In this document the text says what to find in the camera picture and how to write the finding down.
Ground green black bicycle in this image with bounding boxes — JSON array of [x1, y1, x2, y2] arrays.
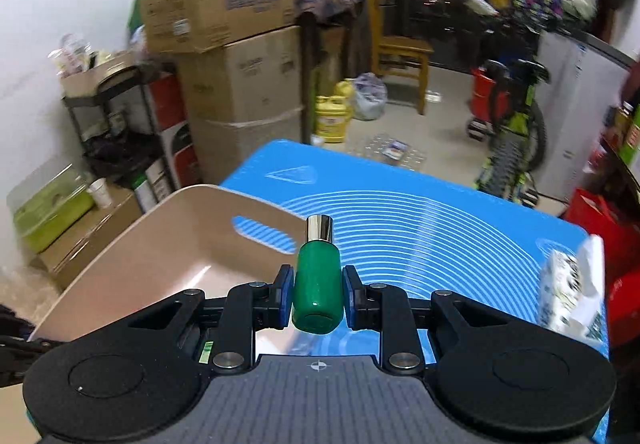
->
[[464, 0, 599, 209]]

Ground green clear plastic container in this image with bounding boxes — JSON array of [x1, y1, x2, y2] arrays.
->
[[6, 158, 94, 253]]

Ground black metal rack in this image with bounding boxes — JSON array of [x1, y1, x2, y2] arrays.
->
[[62, 66, 176, 192]]

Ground green bottle silver cap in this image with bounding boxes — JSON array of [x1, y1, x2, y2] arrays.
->
[[292, 214, 344, 334]]

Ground red white appliance box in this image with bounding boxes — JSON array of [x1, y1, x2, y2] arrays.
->
[[148, 72, 202, 190]]

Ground white tissue box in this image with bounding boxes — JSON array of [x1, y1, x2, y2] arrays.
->
[[537, 235, 606, 348]]

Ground white appliance cabinet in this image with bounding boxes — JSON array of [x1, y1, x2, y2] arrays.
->
[[534, 31, 634, 200]]

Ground small cardboard box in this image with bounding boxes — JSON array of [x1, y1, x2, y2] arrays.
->
[[37, 185, 142, 290]]

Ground clear plastic bag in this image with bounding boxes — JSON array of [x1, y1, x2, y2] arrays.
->
[[352, 72, 388, 121]]

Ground beige plastic bin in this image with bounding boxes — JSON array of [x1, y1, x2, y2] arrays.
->
[[32, 184, 306, 341]]

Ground wooden chair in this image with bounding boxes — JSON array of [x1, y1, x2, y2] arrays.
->
[[367, 0, 434, 116]]

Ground large stacked cardboard box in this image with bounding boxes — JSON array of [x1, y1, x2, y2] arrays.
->
[[176, 26, 303, 184]]

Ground white paper cup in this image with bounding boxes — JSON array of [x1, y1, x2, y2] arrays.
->
[[87, 178, 114, 209]]

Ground yellow detergent jug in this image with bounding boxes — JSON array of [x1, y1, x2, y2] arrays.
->
[[314, 79, 355, 144]]

